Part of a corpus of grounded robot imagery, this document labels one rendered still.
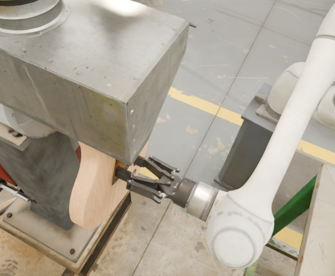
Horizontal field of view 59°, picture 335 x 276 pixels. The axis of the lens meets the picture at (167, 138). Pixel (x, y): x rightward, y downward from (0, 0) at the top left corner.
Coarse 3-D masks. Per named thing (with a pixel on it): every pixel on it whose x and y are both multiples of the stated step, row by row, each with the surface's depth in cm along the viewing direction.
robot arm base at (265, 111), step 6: (270, 90) 148; (258, 96) 142; (264, 96) 142; (264, 102) 141; (258, 108) 140; (264, 108) 139; (270, 108) 135; (258, 114) 139; (264, 114) 138; (270, 114) 137; (276, 114) 134; (270, 120) 138; (276, 120) 136
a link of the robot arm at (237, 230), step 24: (312, 48) 70; (312, 72) 68; (312, 96) 67; (288, 120) 64; (288, 144) 60; (264, 168) 58; (240, 192) 58; (264, 192) 56; (216, 216) 57; (240, 216) 54; (264, 216) 55; (216, 240) 52; (240, 240) 51; (264, 240) 55; (240, 264) 51
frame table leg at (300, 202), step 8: (312, 184) 103; (304, 192) 108; (312, 192) 104; (296, 200) 113; (304, 200) 110; (288, 208) 119; (296, 208) 116; (304, 208) 114; (280, 216) 127; (288, 216) 123; (296, 216) 121; (280, 224) 131; (288, 224) 129; (272, 232) 141
